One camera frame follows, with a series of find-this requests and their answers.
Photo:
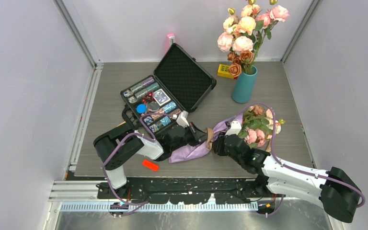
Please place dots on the orange rectangular block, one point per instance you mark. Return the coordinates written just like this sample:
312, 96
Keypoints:
150, 165

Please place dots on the pink rose bouquet in vase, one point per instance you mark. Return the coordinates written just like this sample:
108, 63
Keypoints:
244, 34

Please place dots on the teal vase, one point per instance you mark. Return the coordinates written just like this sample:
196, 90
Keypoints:
244, 86

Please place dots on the pink white bottle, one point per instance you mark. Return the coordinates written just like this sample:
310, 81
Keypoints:
171, 39

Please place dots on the playing card deck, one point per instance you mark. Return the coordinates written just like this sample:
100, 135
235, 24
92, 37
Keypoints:
161, 97

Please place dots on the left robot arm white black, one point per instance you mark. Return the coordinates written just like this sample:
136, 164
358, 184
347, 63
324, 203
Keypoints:
118, 145

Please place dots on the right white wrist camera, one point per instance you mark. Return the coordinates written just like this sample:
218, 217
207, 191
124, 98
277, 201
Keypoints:
234, 128

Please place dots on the yellow perforated block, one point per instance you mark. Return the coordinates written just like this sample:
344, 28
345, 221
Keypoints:
223, 71

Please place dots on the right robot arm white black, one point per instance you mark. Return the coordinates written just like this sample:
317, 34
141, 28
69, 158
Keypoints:
332, 190

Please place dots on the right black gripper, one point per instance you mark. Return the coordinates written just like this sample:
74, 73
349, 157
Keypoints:
217, 144

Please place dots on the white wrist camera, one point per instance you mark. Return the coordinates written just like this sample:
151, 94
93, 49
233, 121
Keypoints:
234, 128
181, 119

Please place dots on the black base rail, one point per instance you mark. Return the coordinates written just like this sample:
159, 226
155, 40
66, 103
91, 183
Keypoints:
189, 191

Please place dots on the purple flower bouquet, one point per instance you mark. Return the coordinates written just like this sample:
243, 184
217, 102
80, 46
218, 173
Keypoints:
255, 125

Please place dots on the tan ribbon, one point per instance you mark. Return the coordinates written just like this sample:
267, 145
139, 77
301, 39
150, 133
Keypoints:
210, 136

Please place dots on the black open poker case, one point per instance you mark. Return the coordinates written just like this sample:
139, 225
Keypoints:
178, 74

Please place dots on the blue round chip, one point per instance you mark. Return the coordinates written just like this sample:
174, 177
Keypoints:
141, 108

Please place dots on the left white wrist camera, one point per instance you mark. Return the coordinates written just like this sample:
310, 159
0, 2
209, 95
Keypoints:
181, 119

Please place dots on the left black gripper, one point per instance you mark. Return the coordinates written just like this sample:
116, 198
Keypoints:
199, 135

